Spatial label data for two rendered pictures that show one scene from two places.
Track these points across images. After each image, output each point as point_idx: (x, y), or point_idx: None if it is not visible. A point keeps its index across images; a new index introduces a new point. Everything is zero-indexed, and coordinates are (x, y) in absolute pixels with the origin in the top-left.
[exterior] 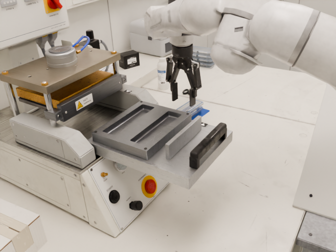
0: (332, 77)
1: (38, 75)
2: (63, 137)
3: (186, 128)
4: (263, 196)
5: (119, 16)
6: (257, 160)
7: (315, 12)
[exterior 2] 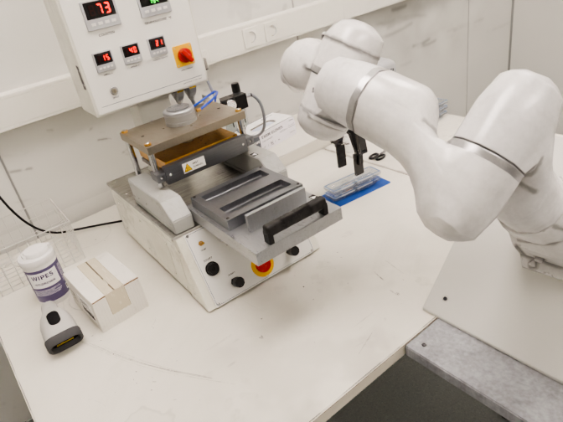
0: (389, 149)
1: (150, 135)
2: (161, 200)
3: (277, 199)
4: (394, 292)
5: None
6: (413, 249)
7: (373, 72)
